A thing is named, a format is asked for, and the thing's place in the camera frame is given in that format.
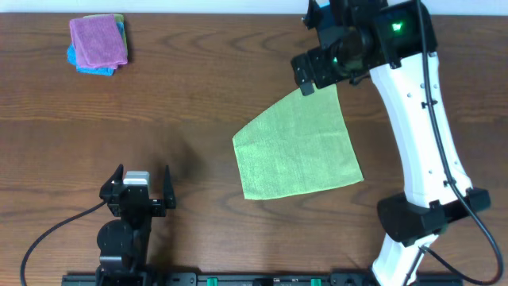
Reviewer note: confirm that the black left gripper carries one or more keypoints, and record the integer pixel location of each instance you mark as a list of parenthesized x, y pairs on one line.
[(137, 199)]

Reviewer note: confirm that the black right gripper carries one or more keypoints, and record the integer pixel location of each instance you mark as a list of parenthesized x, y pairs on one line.
[(317, 67)]

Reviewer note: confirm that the light green microfiber cloth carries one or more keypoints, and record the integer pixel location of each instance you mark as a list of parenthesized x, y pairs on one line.
[(297, 146)]

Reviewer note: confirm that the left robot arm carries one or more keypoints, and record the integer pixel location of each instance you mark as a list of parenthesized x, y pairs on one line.
[(123, 242)]

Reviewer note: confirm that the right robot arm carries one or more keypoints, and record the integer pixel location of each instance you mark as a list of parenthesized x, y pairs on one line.
[(395, 46)]

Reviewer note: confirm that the folded blue cloth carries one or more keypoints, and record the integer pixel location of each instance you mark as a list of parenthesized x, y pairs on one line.
[(72, 59)]

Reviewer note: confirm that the folded pink cloth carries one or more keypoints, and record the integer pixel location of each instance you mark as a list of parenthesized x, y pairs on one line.
[(97, 41)]

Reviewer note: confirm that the folded green cloth in stack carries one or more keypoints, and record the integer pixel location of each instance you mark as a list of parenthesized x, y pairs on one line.
[(119, 19)]

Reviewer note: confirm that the black mounting rail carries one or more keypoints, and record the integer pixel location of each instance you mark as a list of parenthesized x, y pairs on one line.
[(192, 279)]

